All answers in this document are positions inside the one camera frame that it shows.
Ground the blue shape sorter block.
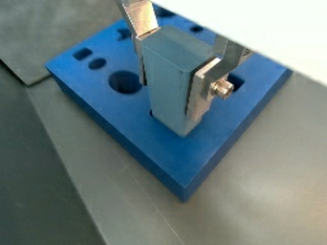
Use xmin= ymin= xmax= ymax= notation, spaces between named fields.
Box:
xmin=44 ymin=6 xmax=294 ymax=203

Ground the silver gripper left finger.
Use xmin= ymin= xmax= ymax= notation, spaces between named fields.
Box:
xmin=115 ymin=0 xmax=160 ymax=85

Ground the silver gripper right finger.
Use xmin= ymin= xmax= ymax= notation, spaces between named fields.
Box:
xmin=186 ymin=35 xmax=252 ymax=122

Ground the grey rectangular metal block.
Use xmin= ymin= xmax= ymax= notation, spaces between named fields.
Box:
xmin=142 ymin=26 xmax=214 ymax=137

